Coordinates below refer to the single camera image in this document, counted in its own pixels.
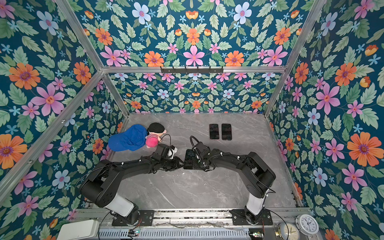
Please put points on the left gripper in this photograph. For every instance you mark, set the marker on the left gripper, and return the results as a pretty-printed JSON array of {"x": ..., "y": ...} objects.
[{"x": 177, "y": 164}]

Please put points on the black phone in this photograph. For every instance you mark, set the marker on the black phone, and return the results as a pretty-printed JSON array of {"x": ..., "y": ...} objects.
[
  {"x": 227, "y": 132},
  {"x": 191, "y": 160},
  {"x": 214, "y": 132}
]

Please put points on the black phone front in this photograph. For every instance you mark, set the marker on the black phone front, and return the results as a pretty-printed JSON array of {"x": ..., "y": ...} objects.
[{"x": 191, "y": 160}]

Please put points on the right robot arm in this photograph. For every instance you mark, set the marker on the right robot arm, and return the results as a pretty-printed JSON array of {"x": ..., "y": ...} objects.
[{"x": 255, "y": 173}]

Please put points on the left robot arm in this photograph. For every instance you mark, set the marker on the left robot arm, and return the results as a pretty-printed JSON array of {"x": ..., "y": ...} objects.
[{"x": 102, "y": 184}]

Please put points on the doll with black hair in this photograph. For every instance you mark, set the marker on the doll with black hair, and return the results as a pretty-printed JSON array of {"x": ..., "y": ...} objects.
[{"x": 155, "y": 133}]

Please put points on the brass alarm clock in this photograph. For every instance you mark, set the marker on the brass alarm clock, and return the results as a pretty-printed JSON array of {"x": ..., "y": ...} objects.
[{"x": 287, "y": 231}]

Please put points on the white box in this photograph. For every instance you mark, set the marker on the white box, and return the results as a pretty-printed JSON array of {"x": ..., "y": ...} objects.
[{"x": 82, "y": 230}]

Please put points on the white clock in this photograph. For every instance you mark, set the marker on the white clock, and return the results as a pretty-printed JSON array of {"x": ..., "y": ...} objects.
[{"x": 307, "y": 225}]

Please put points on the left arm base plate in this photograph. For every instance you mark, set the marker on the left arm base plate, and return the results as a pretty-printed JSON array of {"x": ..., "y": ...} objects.
[{"x": 135, "y": 218}]

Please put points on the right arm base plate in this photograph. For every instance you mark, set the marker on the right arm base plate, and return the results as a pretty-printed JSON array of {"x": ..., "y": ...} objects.
[{"x": 242, "y": 217}]

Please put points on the metal hook rail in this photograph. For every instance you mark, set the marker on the metal hook rail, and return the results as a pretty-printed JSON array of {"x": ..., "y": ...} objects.
[{"x": 192, "y": 70}]

